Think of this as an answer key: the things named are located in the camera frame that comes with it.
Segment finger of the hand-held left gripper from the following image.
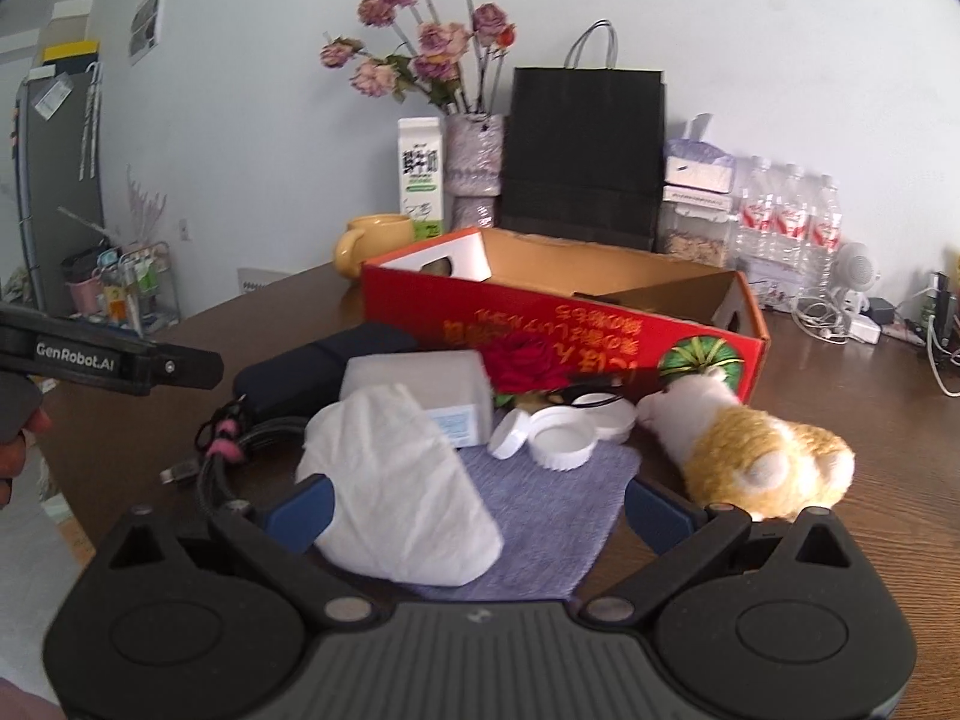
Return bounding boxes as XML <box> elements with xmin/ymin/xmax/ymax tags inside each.
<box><xmin>141</xmin><ymin>340</ymin><xmax>225</xmax><ymax>397</ymax></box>

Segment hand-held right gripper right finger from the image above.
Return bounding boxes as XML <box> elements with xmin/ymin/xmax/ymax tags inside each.
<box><xmin>581</xmin><ymin>478</ymin><xmax>856</xmax><ymax>629</ymax></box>

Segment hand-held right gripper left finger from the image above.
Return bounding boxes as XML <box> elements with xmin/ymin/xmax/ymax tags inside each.
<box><xmin>97</xmin><ymin>474</ymin><xmax>380</xmax><ymax>631</ymax></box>

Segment black cable bundle pink tie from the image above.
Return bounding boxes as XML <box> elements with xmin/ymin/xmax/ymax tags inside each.
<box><xmin>159</xmin><ymin>396</ymin><xmax>312</xmax><ymax>522</ymax></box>

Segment white round lid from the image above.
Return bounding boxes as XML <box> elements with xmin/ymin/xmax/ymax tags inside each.
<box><xmin>574</xmin><ymin>392</ymin><xmax>637</xmax><ymax>445</ymax></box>
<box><xmin>489</xmin><ymin>409</ymin><xmax>532</xmax><ymax>460</ymax></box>

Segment white tissue bundle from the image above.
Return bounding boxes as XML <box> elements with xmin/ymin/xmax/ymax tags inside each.
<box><xmin>295</xmin><ymin>382</ymin><xmax>505</xmax><ymax>587</ymax></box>

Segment navy blue pouch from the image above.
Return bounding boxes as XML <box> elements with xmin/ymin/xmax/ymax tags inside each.
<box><xmin>231</xmin><ymin>321</ymin><xmax>419</xmax><ymax>421</ymax></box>

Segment ribbed white jar lid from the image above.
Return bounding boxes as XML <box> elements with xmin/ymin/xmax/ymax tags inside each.
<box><xmin>525</xmin><ymin>406</ymin><xmax>601</xmax><ymax>472</ymax></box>

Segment grey-blue cloth mat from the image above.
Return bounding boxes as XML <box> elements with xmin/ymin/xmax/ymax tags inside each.
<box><xmin>405</xmin><ymin>441</ymin><xmax>644</xmax><ymax>602</ymax></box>

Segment white and yellow plush toy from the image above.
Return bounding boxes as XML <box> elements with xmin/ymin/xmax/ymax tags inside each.
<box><xmin>636</xmin><ymin>367</ymin><xmax>857</xmax><ymax>523</ymax></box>

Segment translucent white plastic container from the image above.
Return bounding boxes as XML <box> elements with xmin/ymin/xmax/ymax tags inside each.
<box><xmin>339</xmin><ymin>349</ymin><xmax>496</xmax><ymax>447</ymax></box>

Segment red rose flower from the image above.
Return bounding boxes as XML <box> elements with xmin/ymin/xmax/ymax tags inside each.
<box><xmin>482</xmin><ymin>334</ymin><xmax>575</xmax><ymax>410</ymax></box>

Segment red cardboard box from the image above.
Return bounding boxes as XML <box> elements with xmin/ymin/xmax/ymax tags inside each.
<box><xmin>361</xmin><ymin>226</ymin><xmax>772</xmax><ymax>407</ymax></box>

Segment person's left hand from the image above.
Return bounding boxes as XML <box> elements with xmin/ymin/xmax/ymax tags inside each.
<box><xmin>0</xmin><ymin>409</ymin><xmax>55</xmax><ymax>512</ymax></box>

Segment pink bin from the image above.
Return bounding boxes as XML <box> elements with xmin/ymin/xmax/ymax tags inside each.
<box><xmin>64</xmin><ymin>277</ymin><xmax>104</xmax><ymax>316</ymax></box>

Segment white slatted object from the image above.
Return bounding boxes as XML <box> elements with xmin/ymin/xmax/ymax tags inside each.
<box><xmin>237</xmin><ymin>267</ymin><xmax>293</xmax><ymax>299</ymax></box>

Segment dried purple grass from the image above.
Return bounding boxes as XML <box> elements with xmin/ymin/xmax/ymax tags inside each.
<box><xmin>124</xmin><ymin>165</ymin><xmax>170</xmax><ymax>248</ymax></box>

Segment grey refrigerator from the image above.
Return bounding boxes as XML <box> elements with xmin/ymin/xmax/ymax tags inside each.
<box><xmin>13</xmin><ymin>73</ymin><xmax>107</xmax><ymax>316</ymax></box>

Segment yellow mug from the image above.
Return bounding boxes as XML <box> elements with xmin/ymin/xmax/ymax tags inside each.
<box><xmin>334</xmin><ymin>214</ymin><xmax>415</xmax><ymax>282</ymax></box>

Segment translucent hanging strip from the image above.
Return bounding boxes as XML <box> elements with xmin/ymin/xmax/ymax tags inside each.
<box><xmin>79</xmin><ymin>64</ymin><xmax>102</xmax><ymax>182</ymax></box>

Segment white earphones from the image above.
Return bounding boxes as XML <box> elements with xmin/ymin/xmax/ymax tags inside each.
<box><xmin>791</xmin><ymin>296</ymin><xmax>856</xmax><ymax>342</ymax></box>

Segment clear jar of seeds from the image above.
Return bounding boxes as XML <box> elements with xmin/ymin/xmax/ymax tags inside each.
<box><xmin>658</xmin><ymin>187</ymin><xmax>740</xmax><ymax>269</ymax></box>

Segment yellow black box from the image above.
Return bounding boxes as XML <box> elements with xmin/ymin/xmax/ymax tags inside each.
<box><xmin>30</xmin><ymin>40</ymin><xmax>102</xmax><ymax>80</ymax></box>

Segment white green milk carton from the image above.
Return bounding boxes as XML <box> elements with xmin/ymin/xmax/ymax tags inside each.
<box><xmin>397</xmin><ymin>117</ymin><xmax>447</xmax><ymax>242</ymax></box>

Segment clear water bottle red label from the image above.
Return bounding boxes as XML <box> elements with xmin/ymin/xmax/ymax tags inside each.
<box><xmin>808</xmin><ymin>174</ymin><xmax>845</xmax><ymax>297</ymax></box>
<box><xmin>735</xmin><ymin>156</ymin><xmax>777</xmax><ymax>297</ymax></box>
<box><xmin>776</xmin><ymin>163</ymin><xmax>811</xmax><ymax>297</ymax></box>

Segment white round desk fan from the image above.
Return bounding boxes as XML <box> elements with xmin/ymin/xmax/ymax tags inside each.
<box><xmin>831</xmin><ymin>242</ymin><xmax>883</xmax><ymax>310</ymax></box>

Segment white box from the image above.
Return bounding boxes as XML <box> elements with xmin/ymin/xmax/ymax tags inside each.
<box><xmin>46</xmin><ymin>0</ymin><xmax>95</xmax><ymax>46</ymax></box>

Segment purple white tissue pack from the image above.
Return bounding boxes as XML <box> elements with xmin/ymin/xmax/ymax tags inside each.
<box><xmin>664</xmin><ymin>114</ymin><xmax>736</xmax><ymax>194</ymax></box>

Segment dark electronic device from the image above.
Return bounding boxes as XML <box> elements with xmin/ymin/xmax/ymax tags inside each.
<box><xmin>928</xmin><ymin>270</ymin><xmax>960</xmax><ymax>352</ymax></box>

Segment purple white textured vase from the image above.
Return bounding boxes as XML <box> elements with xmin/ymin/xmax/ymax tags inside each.
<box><xmin>444</xmin><ymin>112</ymin><xmax>505</xmax><ymax>230</ymax></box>

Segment black paper bag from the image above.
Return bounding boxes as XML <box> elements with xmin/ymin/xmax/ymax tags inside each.
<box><xmin>499</xmin><ymin>19</ymin><xmax>667</xmax><ymax>252</ymax></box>

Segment dried pink flower bouquet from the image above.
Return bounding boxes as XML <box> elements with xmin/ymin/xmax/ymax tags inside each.
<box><xmin>320</xmin><ymin>0</ymin><xmax>518</xmax><ymax>117</ymax></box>

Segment metal wire rack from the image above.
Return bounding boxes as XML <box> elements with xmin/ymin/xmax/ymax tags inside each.
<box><xmin>97</xmin><ymin>240</ymin><xmax>182</xmax><ymax>336</ymax></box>

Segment white cable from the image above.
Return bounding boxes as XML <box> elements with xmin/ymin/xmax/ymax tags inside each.
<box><xmin>926</xmin><ymin>311</ymin><xmax>960</xmax><ymax>398</ymax></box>

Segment wall poster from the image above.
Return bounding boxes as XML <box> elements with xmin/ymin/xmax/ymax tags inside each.
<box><xmin>127</xmin><ymin>0</ymin><xmax>168</xmax><ymax>66</ymax></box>

